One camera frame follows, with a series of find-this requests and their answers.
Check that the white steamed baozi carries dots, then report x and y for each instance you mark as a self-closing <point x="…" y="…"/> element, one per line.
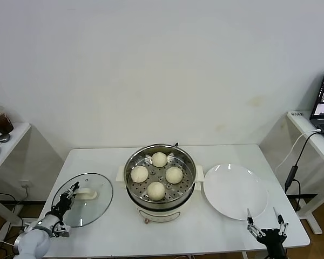
<point x="139" y="174"/>
<point x="174" y="174"/>
<point x="159" y="159"/>
<point x="156" y="191"/>

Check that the white side desk with cup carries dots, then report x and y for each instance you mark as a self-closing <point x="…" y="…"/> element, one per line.
<point x="16" y="135"/>

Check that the small round grey disc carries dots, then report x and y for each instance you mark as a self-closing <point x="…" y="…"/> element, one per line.
<point x="4" y="137"/>

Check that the white side desk with label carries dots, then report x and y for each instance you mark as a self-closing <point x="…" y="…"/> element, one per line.
<point x="317" y="148"/>

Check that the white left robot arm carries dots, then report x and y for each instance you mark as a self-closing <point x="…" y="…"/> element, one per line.
<point x="33" y="242"/>

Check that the iced coffee plastic cup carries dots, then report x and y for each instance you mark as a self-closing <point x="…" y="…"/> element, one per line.
<point x="2" y="122"/>

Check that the white wall socket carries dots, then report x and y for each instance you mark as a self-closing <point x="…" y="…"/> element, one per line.
<point x="25" y="185"/>

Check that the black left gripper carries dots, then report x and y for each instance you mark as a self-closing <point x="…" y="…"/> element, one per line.
<point x="61" y="205"/>

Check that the white round plate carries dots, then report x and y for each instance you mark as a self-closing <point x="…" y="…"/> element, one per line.
<point x="235" y="189"/>

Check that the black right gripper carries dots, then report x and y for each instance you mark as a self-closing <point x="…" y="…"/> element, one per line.
<point x="274" y="237"/>

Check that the perforated steel steamer basket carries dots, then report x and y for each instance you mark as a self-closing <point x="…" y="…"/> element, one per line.
<point x="140" y="159"/>

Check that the white printed label sticker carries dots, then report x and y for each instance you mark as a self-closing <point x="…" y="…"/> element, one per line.
<point x="297" y="114"/>

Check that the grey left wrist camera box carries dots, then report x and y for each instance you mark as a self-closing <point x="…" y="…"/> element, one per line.
<point x="62" y="231"/>

